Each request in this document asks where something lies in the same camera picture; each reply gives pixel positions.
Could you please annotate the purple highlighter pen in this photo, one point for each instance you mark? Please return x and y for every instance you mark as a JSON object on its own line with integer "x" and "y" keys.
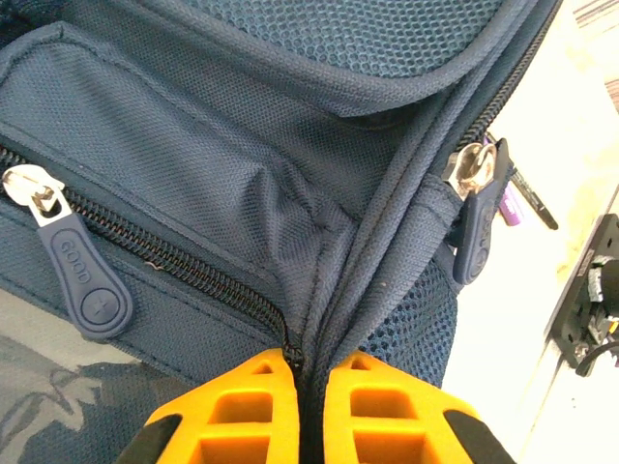
{"x": 511, "y": 211}

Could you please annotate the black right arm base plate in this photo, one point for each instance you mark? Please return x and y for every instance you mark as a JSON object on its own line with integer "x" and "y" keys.
{"x": 575, "y": 299}

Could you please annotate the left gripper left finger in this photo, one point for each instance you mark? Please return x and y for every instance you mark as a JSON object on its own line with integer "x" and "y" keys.
{"x": 271, "y": 435}

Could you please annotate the black marker pen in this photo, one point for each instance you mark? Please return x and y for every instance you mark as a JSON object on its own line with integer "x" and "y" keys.
{"x": 537, "y": 203}

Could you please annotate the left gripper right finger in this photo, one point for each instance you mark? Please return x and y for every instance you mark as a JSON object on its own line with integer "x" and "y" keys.
{"x": 338, "y": 435}

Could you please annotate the navy blue backpack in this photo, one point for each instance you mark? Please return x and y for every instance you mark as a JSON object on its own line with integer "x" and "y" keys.
{"x": 217, "y": 145}

